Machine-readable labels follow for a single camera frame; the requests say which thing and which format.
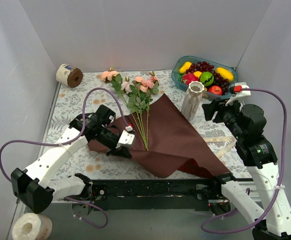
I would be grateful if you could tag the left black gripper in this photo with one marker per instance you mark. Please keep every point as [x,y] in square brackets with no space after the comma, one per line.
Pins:
[119,150]

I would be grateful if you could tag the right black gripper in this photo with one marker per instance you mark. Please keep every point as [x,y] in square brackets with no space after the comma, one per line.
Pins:
[217,110]

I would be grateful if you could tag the cream printed ribbon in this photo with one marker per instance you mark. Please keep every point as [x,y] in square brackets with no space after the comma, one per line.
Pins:
[228,141]

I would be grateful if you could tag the red wrapping paper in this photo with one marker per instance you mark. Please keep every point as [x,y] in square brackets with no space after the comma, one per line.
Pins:
[173,145]

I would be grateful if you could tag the pink artificial flower bunch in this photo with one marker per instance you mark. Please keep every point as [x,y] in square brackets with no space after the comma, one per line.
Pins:
[137,95]

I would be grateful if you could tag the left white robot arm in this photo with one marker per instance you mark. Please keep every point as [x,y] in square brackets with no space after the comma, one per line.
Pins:
[35,186]

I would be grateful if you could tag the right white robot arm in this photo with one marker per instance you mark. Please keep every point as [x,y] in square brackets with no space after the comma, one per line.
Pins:
[246,123]

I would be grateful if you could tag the white ceramic vase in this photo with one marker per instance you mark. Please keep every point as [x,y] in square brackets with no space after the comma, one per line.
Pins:
[192,99]

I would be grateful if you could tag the red apple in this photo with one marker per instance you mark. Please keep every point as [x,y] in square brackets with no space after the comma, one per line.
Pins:
[215,89]

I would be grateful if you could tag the small yellow lemon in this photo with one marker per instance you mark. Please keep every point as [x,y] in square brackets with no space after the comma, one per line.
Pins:
[197,74]

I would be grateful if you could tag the pink dragon fruit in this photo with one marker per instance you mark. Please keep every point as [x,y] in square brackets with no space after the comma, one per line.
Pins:
[189,78]

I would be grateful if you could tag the right yellow mango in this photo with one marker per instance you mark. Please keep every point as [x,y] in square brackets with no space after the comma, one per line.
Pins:
[225,74]

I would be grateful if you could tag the yellow mango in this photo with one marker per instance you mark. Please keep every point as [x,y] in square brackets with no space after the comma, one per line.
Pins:
[185,67]
[225,74]

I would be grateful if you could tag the dark red grape bunch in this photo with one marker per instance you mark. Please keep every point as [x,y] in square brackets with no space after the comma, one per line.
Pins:
[204,66]

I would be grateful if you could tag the left yellow mango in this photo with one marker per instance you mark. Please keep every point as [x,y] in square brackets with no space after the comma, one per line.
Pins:
[185,67]

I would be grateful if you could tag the teal plastic fruit basket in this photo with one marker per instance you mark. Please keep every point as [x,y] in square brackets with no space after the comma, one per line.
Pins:
[205,94]

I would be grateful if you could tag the floral patterned table mat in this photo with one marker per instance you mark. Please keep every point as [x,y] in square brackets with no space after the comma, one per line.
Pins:
[97,166]

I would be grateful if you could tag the brown-ended paper roll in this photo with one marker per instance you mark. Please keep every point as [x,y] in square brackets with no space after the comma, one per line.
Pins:
[69,75]

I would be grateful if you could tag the white tissue roll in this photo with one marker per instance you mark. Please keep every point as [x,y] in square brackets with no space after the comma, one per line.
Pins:
[32,226]

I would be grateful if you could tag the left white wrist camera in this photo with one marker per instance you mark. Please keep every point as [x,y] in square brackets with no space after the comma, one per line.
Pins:
[126,139]

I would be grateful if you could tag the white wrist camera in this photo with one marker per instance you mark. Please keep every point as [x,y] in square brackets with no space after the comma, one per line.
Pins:
[239,92]
[126,139]

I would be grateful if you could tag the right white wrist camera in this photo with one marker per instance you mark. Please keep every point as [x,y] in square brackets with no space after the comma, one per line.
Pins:
[239,92]

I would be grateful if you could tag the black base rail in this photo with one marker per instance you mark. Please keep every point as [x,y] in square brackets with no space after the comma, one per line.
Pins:
[199,194]

